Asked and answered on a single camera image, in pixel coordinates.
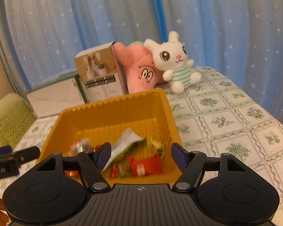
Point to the pink star plush toy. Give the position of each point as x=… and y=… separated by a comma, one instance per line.
x=137, y=63

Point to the white bunny plush toy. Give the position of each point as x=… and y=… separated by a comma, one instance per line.
x=172, y=59

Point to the white green snack pouch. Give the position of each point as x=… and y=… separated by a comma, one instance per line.
x=125, y=142

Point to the clear green jelly candy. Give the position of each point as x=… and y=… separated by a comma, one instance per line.
x=124, y=170

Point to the small red candy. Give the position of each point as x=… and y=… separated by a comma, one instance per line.
x=114, y=171

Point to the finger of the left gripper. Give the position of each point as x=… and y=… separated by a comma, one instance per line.
x=5, y=150
x=22, y=156

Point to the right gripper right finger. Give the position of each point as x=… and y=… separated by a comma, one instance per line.
x=191, y=165

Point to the large red candy packet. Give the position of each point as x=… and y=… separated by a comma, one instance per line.
x=144, y=167

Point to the orange plastic tray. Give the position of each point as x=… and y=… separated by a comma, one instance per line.
x=146, y=113

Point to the white flat box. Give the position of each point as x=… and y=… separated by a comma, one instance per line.
x=54, y=96

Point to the green sofa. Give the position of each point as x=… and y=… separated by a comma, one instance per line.
x=9, y=102

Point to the green zigzag cushion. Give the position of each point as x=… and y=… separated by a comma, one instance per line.
x=15, y=124

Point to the blue star curtain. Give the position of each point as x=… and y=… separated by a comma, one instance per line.
x=242, y=39

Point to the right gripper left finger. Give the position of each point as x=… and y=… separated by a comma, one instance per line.
x=92, y=164

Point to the yellow candy packet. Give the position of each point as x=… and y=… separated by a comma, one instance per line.
x=156, y=147

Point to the clear dark snack packet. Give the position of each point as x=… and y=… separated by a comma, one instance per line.
x=82, y=145

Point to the brown product box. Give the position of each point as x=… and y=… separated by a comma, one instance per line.
x=100, y=74

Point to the green floral tablecloth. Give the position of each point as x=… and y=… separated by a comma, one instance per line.
x=214, y=116

